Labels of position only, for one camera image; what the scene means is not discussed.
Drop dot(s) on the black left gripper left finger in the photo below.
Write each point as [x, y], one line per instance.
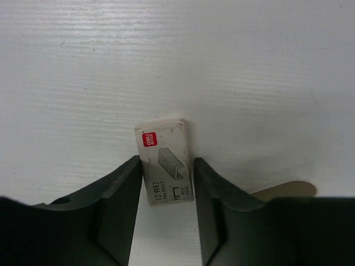
[91, 226]

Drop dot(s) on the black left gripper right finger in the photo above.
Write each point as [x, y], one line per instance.
[236, 228]

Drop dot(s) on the white eraser with red print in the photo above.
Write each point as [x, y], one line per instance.
[163, 151]

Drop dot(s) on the small white eraser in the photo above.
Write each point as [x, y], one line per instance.
[288, 189]

